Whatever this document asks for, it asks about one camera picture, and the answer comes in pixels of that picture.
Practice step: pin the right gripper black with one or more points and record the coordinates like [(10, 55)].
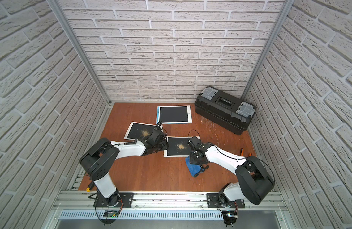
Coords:
[(192, 154)]

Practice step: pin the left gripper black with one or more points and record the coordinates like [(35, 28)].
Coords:
[(158, 142)]

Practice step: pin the blue microfiber cleaning mitt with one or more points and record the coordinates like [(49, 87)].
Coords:
[(194, 170)]

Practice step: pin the white drawing tablet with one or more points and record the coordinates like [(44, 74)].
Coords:
[(138, 131), (177, 146)]

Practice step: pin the blue-edged drawing tablet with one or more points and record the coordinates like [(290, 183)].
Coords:
[(174, 114)]

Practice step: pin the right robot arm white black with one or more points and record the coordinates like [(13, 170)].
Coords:
[(254, 181)]

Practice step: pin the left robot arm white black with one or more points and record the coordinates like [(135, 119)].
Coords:
[(99, 159)]

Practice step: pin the black toolbox grey latches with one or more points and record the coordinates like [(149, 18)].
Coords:
[(224, 109)]

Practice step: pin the orange handled pliers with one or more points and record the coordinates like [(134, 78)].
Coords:
[(245, 153)]

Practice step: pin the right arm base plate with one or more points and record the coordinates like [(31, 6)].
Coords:
[(216, 200)]

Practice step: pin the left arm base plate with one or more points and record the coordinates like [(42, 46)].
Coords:
[(117, 200)]

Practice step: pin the aluminium mounting rail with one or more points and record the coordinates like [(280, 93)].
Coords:
[(142, 200)]

